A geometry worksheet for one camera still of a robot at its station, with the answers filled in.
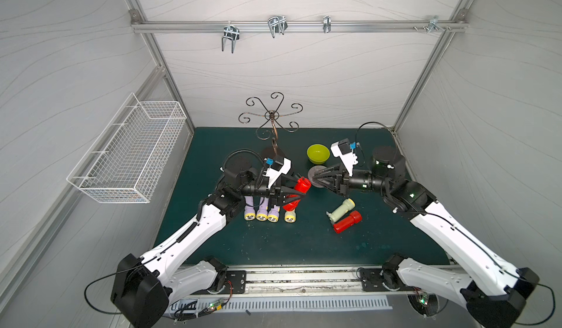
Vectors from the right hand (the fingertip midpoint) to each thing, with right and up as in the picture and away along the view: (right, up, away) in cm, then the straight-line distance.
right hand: (315, 175), depth 62 cm
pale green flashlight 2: (+17, -16, +27) cm, 35 cm away
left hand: (-4, -5, 0) cm, 6 cm away
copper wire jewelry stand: (-14, +20, +20) cm, 32 cm away
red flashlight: (-4, -3, -3) cm, 5 cm away
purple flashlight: (-23, -18, +26) cm, 39 cm away
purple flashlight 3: (-13, -19, +24) cm, 33 cm away
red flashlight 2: (+19, -20, +24) cm, 37 cm away
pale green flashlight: (-7, -20, +24) cm, 32 cm away
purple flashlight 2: (-18, -18, +24) cm, 35 cm away
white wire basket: (-60, +4, +7) cm, 60 cm away
